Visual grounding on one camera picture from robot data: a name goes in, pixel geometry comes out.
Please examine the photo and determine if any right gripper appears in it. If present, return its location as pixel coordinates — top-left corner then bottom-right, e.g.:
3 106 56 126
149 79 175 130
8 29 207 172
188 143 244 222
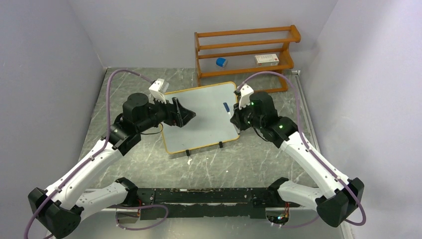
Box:
230 99 264 131

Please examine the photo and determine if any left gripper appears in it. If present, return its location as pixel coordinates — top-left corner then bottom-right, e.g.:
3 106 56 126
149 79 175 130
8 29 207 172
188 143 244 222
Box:
136 92 195 132

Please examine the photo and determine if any white blue whiteboard marker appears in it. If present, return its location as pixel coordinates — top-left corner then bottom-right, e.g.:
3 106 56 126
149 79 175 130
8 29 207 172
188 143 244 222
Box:
223 102 240 135

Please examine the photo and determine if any yellow framed whiteboard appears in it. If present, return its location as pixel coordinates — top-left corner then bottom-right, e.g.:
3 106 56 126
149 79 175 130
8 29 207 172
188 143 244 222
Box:
162 82 239 154

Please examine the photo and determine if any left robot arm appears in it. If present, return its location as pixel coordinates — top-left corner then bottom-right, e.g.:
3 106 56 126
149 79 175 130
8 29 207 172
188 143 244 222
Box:
28 93 196 239

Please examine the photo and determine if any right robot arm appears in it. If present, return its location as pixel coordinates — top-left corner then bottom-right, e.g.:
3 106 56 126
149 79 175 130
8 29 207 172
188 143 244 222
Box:
230 90 364 227

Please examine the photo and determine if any blue eraser block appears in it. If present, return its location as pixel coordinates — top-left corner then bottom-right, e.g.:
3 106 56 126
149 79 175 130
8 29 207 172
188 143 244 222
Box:
215 57 228 68

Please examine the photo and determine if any orange wooden shelf rack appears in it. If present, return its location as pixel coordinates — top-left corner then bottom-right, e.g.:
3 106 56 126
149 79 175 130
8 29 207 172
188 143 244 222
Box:
194 25 302 86

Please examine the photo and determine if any white red cardboard box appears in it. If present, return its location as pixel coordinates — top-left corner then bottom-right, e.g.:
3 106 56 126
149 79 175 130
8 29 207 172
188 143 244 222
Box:
254 53 279 67

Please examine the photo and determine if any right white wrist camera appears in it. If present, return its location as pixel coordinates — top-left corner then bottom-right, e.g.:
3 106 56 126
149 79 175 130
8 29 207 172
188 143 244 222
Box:
238 84 254 110

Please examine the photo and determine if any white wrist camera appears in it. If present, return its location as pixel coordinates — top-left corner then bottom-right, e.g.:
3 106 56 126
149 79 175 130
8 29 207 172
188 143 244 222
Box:
148 78 169 104
238 84 254 110

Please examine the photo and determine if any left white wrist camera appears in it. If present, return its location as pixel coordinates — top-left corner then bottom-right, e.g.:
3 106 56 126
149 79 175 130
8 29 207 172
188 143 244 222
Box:
148 78 169 104

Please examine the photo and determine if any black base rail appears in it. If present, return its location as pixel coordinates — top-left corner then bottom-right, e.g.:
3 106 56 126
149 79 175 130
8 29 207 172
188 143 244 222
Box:
137 188 286 220

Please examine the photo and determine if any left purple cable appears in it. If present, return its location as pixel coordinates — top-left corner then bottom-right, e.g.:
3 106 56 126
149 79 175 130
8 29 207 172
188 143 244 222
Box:
23 68 155 239

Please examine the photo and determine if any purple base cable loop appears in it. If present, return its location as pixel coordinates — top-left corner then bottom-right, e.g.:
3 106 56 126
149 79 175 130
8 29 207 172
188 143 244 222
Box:
115 203 169 231

